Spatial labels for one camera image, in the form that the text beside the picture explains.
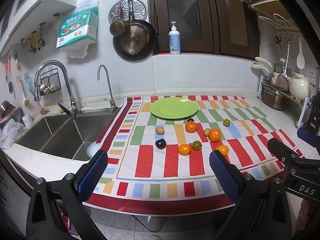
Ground green tomato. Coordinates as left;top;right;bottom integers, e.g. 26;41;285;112
223;119;231;127
191;140;202;151

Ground large orange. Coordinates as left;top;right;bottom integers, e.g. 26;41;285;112
208;129;221;142
185;121;197;133

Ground tan longan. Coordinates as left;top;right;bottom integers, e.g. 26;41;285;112
156;126;165;135
203;128;210;137

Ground green tomato front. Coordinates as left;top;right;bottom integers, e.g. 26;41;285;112
191;140;202;151

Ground large orange back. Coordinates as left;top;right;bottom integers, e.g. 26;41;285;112
185;121;197;133

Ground dark plum front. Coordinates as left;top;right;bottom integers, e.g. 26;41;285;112
155;138;167;150

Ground white ceramic jug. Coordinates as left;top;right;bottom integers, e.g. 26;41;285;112
289;72;313;101

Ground steel pot lower shelf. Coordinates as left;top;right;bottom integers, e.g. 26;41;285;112
261;86;285;111

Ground metal spatula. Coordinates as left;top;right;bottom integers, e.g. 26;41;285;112
275;38;291;91

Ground white rice spoon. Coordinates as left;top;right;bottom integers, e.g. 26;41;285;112
296;36;305;69

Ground stainless steel sink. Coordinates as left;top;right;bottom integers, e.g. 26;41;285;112
17;111;116;161

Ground clear plastic bag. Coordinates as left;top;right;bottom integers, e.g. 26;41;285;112
0;119;24;150

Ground black scissors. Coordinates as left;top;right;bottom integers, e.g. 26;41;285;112
274;35;281;47

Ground white cup by sink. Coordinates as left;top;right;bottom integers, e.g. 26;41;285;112
22;113;33;127

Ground large chrome faucet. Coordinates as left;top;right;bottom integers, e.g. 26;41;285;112
33;60;81;116

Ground colourful striped table mat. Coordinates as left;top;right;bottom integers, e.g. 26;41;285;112
87;95;302;216

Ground green plate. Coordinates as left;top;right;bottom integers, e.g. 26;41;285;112
150;97;199;120

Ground small chrome faucet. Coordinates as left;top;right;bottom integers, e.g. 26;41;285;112
97;64;118;113

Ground blue white soap bottle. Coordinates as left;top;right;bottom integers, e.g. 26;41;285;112
168;21;181;55

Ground black frying pan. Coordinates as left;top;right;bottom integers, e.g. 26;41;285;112
113;12;157;61

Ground teal tissue box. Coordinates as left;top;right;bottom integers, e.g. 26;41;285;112
56;6;99;49

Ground metal steamer tray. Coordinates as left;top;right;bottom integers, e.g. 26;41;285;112
108;0;148;24

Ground small brass saucepan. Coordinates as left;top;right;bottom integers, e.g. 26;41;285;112
110;6;130;37

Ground white handled pot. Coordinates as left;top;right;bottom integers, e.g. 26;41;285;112
251;57;286;85

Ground black wire basket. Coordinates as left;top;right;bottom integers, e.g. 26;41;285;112
39;68;61;96

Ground dark wooden window frame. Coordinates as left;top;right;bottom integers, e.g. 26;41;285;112
148;0;260;59

